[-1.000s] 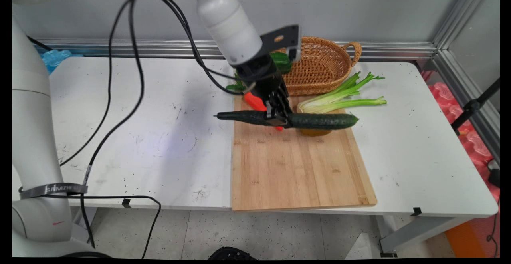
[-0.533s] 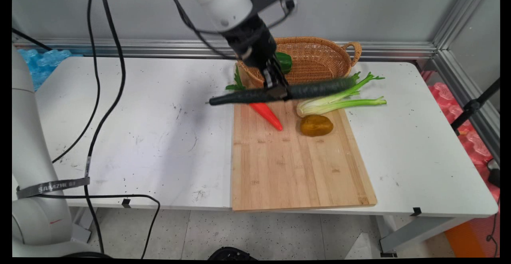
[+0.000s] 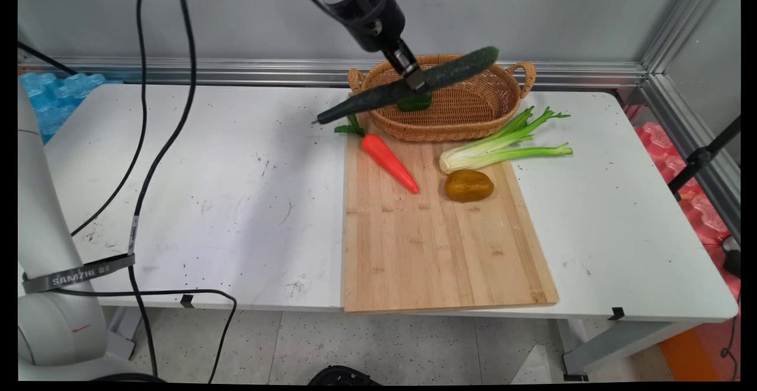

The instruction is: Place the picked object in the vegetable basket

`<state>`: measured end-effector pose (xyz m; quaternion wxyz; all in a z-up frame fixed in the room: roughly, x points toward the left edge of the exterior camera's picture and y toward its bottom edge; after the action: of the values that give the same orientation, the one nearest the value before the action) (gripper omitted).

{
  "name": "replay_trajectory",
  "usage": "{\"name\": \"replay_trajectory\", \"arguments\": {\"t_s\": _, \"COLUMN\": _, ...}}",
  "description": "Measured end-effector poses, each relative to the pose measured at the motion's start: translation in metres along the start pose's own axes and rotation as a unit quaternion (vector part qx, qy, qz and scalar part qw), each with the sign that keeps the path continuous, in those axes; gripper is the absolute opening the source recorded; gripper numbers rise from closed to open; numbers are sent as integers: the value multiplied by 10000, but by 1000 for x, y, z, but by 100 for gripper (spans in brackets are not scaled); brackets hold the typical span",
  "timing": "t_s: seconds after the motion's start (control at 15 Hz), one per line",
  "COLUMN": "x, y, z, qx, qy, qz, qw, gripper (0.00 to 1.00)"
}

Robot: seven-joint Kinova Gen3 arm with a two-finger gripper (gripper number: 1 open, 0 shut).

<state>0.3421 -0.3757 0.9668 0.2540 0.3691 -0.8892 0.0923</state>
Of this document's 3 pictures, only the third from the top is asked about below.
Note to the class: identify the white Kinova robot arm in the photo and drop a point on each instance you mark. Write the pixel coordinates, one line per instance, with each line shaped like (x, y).
(50, 213)

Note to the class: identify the orange toy carrot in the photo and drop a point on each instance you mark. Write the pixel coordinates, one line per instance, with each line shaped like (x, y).
(390, 162)

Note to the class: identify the red foam mat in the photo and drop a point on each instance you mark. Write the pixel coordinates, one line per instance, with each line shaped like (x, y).
(698, 202)

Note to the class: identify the brown potato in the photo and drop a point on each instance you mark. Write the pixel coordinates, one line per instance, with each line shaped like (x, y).
(468, 186)

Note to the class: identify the dark green cucumber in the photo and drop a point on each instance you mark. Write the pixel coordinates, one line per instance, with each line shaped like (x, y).
(455, 68)

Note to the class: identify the woven wicker basket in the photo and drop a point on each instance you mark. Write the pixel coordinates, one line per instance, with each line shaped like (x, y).
(473, 110)

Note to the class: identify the black tripod stand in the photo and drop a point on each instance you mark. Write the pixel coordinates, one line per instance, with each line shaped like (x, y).
(704, 155)

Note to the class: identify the bamboo cutting board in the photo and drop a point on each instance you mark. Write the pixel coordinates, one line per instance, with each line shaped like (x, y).
(437, 243)

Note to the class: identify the grey table leg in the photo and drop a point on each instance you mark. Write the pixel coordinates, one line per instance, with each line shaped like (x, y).
(621, 346)

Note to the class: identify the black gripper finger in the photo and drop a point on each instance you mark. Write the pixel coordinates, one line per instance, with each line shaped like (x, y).
(416, 80)
(400, 58)

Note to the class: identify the green vegetable in basket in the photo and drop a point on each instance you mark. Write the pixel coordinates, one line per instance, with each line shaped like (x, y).
(415, 103)

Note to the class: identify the blue foam mat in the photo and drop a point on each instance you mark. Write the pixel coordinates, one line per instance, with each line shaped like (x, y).
(56, 95)

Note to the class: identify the black tape clip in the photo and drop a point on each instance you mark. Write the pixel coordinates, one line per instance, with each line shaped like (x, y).
(187, 300)
(616, 313)

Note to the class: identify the green celery stalk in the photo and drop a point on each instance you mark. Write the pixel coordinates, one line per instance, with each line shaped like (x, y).
(497, 149)

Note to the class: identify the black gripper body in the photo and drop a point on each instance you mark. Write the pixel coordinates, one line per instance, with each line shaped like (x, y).
(372, 15)

